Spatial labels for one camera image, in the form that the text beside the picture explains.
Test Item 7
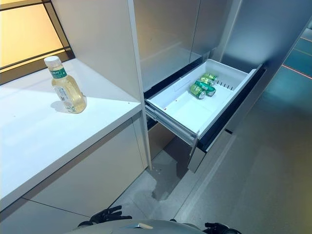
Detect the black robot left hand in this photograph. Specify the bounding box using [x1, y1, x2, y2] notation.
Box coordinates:
[78, 205, 133, 230]

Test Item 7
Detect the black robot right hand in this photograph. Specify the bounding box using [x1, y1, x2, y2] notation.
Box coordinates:
[202, 221, 235, 234]

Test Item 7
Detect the white fridge drawer steel front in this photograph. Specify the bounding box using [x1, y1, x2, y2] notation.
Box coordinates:
[143, 58, 268, 174]

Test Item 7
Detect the yellow drink bottle white cap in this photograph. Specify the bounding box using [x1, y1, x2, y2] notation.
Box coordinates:
[44, 56, 87, 114]

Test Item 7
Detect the stainless steel fridge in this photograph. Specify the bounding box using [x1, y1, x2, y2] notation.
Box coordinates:
[134, 0, 244, 171]

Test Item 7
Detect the silver robot torso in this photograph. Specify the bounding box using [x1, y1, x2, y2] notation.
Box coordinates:
[78, 217, 234, 234]

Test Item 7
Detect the green drink can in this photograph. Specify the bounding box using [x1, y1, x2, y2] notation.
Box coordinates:
[200, 73, 219, 85]
[189, 84, 206, 100]
[194, 80, 216, 97]

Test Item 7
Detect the white tall cabinet panel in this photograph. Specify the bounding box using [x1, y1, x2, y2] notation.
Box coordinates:
[52, 0, 152, 171]

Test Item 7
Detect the orange lit window black frame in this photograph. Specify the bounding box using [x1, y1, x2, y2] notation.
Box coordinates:
[0, 0, 76, 86]

